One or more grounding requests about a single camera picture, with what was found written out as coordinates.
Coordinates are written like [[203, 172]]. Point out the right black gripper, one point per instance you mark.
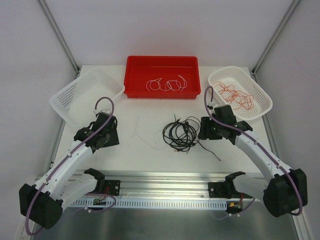
[[206, 128]]

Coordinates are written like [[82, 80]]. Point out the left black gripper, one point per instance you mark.
[[111, 135]]

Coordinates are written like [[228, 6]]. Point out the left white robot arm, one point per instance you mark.
[[45, 201]]

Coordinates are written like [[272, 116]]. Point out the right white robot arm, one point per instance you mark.
[[283, 189]]

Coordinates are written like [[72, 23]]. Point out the translucent white rectangular basket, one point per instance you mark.
[[75, 103]]

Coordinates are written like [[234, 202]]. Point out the white oval perforated basket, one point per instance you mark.
[[233, 86]]

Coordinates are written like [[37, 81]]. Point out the red plastic bin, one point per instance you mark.
[[162, 77]]

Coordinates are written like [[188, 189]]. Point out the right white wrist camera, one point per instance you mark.
[[211, 105]]

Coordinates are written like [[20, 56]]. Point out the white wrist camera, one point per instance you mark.
[[211, 105], [101, 111]]

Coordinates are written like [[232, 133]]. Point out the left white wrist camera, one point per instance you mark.
[[101, 111]]

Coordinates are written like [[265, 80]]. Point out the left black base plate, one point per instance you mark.
[[108, 187]]

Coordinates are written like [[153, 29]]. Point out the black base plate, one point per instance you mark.
[[217, 190], [108, 187]]

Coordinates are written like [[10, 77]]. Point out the aluminium mounting rail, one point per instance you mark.
[[134, 185]]

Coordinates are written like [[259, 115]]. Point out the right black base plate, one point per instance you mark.
[[217, 190]]

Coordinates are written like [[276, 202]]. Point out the white slotted cable duct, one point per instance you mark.
[[132, 203]]

